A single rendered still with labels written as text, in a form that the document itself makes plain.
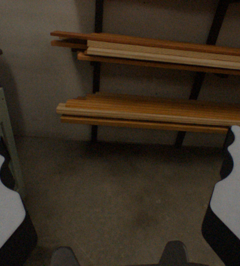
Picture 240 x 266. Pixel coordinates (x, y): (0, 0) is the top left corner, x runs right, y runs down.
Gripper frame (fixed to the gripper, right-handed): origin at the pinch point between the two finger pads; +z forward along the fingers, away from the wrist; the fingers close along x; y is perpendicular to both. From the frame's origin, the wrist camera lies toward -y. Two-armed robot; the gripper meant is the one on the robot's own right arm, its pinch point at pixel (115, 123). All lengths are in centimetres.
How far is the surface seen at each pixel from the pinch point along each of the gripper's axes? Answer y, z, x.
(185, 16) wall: -1, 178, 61
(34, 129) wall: 102, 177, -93
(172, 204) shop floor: 130, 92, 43
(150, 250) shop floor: 127, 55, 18
